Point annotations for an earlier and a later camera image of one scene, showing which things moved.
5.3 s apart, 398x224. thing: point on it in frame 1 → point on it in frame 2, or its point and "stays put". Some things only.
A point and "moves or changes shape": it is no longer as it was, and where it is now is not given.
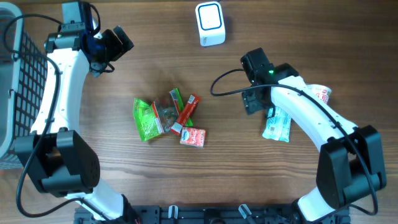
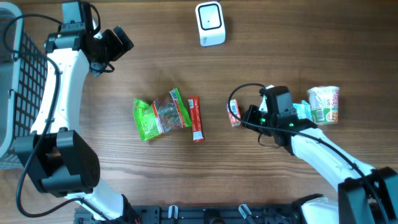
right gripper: [251, 103] → [249, 116]
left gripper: [119, 48] stays put
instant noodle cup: [321, 93] moves or changes shape
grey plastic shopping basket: [23, 84] stays put
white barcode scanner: [211, 23] stays put
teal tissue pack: [278, 127] moves or changes shape
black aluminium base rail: [210, 214] stays put
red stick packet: [193, 102] → [196, 119]
